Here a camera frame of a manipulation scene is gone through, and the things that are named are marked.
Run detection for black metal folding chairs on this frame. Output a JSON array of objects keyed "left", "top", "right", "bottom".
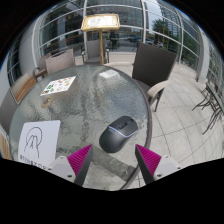
[{"left": 191, "top": 81, "right": 224, "bottom": 136}]

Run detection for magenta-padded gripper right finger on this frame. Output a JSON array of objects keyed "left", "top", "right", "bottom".
[{"left": 134, "top": 143, "right": 182, "bottom": 185}]

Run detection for wooden slatted bench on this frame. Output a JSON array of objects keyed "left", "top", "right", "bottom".
[
  {"left": 9, "top": 73, "right": 38, "bottom": 104},
  {"left": 0, "top": 133, "right": 13, "bottom": 160}
]

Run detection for grey wicker armchair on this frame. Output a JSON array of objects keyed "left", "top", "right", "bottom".
[{"left": 80, "top": 39, "right": 110, "bottom": 65}]

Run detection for gold menu display stand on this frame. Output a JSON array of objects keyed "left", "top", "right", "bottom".
[{"left": 80, "top": 13, "right": 121, "bottom": 66}]

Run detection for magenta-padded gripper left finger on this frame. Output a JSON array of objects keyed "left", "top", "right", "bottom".
[{"left": 46, "top": 143, "right": 95, "bottom": 187}]

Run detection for laminated food picture menu card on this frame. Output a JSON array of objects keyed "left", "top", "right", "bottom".
[{"left": 39, "top": 75, "right": 77, "bottom": 98}]

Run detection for white mouse pad black drawing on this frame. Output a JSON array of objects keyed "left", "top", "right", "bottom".
[{"left": 17, "top": 119, "right": 62, "bottom": 168}]

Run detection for beige wicker armchair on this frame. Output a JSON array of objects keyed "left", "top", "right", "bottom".
[
  {"left": 32, "top": 53, "right": 51, "bottom": 81},
  {"left": 44, "top": 48, "right": 77, "bottom": 77}
]

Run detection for black computer mouse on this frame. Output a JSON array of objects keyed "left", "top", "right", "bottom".
[{"left": 98, "top": 115, "right": 139, "bottom": 154}]

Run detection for dark brown wicker chair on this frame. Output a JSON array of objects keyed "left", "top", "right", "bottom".
[
  {"left": 131, "top": 41, "right": 179, "bottom": 113},
  {"left": 0, "top": 88, "right": 19, "bottom": 134}
]

